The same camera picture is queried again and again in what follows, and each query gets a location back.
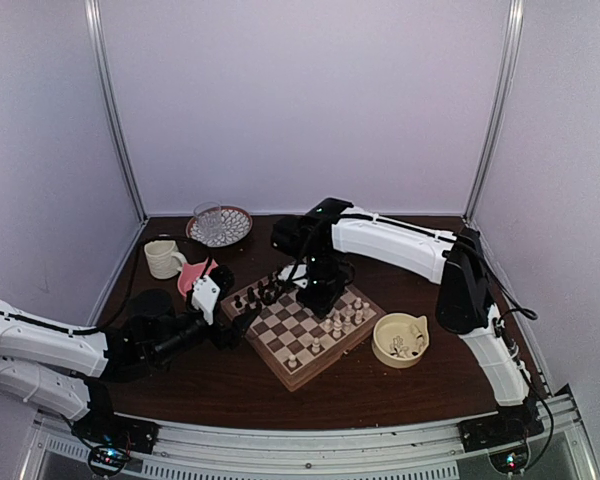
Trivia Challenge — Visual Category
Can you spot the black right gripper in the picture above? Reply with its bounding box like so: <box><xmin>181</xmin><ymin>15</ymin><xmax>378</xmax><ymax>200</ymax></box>
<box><xmin>298</xmin><ymin>249</ymin><xmax>350</xmax><ymax>317</ymax></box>

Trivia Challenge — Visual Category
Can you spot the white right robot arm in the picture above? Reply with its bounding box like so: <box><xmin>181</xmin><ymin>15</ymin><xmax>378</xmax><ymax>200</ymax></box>
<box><xmin>271</xmin><ymin>198</ymin><xmax>536</xmax><ymax>442</ymax></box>

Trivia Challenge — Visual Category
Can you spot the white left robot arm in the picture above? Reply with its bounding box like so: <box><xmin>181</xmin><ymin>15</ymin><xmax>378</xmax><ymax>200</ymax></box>
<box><xmin>0</xmin><ymin>266</ymin><xmax>260</xmax><ymax>444</ymax></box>

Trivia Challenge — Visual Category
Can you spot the wooden chess board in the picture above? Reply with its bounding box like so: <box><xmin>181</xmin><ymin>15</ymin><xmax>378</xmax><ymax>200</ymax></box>
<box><xmin>245</xmin><ymin>285</ymin><xmax>385</xmax><ymax>392</ymax></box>

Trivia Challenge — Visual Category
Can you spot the pink cat ear bowl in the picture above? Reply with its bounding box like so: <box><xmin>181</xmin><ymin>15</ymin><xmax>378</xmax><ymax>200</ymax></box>
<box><xmin>177</xmin><ymin>261</ymin><xmax>207</xmax><ymax>298</ymax></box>

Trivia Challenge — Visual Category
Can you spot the white ribbed mug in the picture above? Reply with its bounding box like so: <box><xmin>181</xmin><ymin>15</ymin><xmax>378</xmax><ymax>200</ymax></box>
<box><xmin>143</xmin><ymin>240</ymin><xmax>187</xmax><ymax>280</ymax></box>

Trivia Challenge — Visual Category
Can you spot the patterned ceramic plate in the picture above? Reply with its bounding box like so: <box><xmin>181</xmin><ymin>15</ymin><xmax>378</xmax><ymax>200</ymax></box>
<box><xmin>185</xmin><ymin>202</ymin><xmax>253</xmax><ymax>248</ymax></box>

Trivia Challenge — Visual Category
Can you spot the clear drinking glass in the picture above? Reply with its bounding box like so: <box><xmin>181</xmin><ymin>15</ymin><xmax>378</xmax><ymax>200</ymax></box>
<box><xmin>194</xmin><ymin>201</ymin><xmax>223</xmax><ymax>244</ymax></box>

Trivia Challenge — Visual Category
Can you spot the cream cat ear bowl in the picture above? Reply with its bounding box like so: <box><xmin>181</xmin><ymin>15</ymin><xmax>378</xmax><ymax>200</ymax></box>
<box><xmin>372</xmin><ymin>313</ymin><xmax>430</xmax><ymax>369</ymax></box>

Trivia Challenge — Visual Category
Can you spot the aluminium frame post right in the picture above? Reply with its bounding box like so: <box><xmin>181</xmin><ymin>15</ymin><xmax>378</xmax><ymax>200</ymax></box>
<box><xmin>463</xmin><ymin>0</ymin><xmax>525</xmax><ymax>225</ymax></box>

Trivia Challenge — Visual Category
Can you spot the aluminium frame post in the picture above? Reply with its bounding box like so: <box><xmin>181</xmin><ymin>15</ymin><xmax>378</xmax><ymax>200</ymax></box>
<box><xmin>463</xmin><ymin>0</ymin><xmax>525</xmax><ymax>225</ymax></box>
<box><xmin>84</xmin><ymin>0</ymin><xmax>148</xmax><ymax>223</ymax></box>

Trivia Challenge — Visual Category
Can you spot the aluminium frame post left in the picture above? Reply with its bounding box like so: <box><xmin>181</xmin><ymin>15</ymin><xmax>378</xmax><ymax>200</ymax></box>
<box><xmin>84</xmin><ymin>0</ymin><xmax>148</xmax><ymax>223</ymax></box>

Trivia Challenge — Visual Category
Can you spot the aluminium front rail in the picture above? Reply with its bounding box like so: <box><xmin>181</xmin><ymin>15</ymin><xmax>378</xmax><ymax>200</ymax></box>
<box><xmin>15</xmin><ymin>394</ymin><xmax>600</xmax><ymax>479</ymax></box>

